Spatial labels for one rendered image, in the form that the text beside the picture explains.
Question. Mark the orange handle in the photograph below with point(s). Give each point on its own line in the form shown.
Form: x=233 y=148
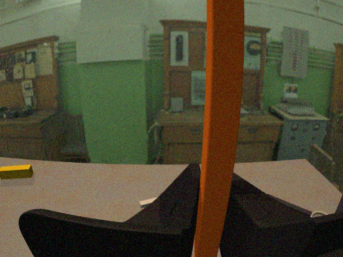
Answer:
x=223 y=90

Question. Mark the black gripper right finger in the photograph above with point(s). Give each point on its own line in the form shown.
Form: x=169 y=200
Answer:
x=256 y=225

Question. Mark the yellow rectangular block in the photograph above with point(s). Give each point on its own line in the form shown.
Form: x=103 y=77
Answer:
x=12 y=172

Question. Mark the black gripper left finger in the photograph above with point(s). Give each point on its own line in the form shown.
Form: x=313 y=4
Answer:
x=165 y=228

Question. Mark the tan handle with round loop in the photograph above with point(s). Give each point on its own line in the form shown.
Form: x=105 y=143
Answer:
x=145 y=203

